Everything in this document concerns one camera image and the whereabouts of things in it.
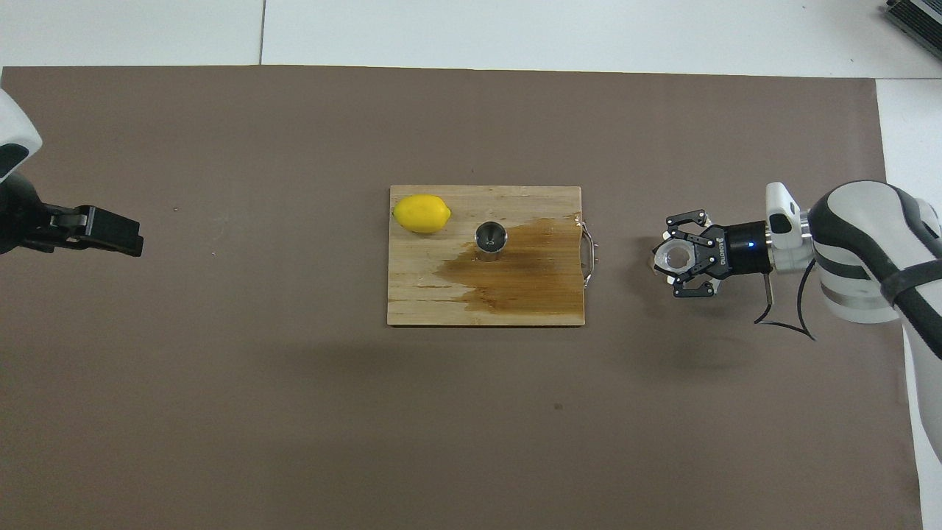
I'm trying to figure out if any yellow lemon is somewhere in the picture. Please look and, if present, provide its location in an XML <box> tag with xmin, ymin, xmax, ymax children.
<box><xmin>392</xmin><ymin>194</ymin><xmax>452</xmax><ymax>235</ymax></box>

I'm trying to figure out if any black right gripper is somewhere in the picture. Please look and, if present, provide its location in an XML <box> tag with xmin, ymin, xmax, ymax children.
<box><xmin>665</xmin><ymin>210</ymin><xmax>771</xmax><ymax>300</ymax></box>

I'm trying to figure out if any stained wooden cutting board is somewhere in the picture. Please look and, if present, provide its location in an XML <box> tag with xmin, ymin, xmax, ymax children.
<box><xmin>387</xmin><ymin>185</ymin><xmax>603</xmax><ymax>328</ymax></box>

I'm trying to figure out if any steel double jigger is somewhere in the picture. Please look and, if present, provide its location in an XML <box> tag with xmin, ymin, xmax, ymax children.
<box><xmin>474</xmin><ymin>222</ymin><xmax>509</xmax><ymax>260</ymax></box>

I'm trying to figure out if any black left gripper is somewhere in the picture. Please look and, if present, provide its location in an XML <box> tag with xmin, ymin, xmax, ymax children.
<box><xmin>0</xmin><ymin>173</ymin><xmax>145</xmax><ymax>258</ymax></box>

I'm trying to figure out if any small clear plastic cup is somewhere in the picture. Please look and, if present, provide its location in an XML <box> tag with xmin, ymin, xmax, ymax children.
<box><xmin>651</xmin><ymin>239</ymin><xmax>700</xmax><ymax>288</ymax></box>

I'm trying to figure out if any brown paper table mat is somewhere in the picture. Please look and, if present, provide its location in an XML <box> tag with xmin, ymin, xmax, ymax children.
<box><xmin>0</xmin><ymin>65</ymin><xmax>924</xmax><ymax>530</ymax></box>

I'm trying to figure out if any grey ribbed device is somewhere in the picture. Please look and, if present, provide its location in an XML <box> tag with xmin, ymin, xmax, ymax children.
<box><xmin>881</xmin><ymin>0</ymin><xmax>942</xmax><ymax>41</ymax></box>

